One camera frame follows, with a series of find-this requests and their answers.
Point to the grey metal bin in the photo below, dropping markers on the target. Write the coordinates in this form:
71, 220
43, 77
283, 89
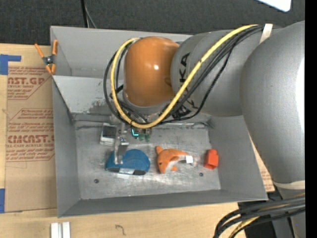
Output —
153, 185

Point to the small orange block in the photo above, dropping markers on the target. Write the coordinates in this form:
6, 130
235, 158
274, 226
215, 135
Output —
211, 159

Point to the brown cardboard board, red print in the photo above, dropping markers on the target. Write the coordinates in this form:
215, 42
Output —
29, 123

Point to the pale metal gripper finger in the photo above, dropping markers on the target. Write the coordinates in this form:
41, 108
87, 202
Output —
120, 152
109, 133

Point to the blue rounded object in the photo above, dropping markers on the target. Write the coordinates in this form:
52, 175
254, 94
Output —
136, 161

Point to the orange toy dolphin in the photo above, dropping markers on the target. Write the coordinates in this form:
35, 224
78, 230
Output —
167, 157

